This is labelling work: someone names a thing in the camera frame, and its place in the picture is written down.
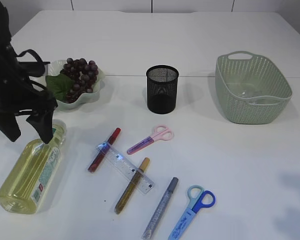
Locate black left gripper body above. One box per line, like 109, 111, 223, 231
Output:
0, 1, 58, 119

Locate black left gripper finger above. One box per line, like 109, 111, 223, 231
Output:
26, 111, 53, 144
0, 113, 21, 142

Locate yellow tea drink bottle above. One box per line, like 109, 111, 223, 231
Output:
0, 119, 67, 215

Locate purple artificial grape bunch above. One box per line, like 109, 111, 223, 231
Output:
45, 57, 100, 104

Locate clear plastic sheet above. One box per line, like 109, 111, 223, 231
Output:
233, 84, 267, 104

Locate red glitter glue pen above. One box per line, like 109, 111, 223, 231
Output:
87, 127, 121, 173

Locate gold glitter glue pen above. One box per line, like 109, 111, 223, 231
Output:
114, 157, 150, 215

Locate clear plastic ruler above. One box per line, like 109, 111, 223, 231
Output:
96, 141, 155, 195

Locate black mesh pen holder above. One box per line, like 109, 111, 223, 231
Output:
146, 65, 179, 115

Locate silver glitter glue pen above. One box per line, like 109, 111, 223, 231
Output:
141, 177, 179, 240

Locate green plastic woven basket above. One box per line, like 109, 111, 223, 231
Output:
215, 51, 293, 125

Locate pink capped scissors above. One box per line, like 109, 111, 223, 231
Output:
126, 124, 174, 155

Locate blue capped scissors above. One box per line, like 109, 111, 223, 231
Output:
168, 185, 216, 240

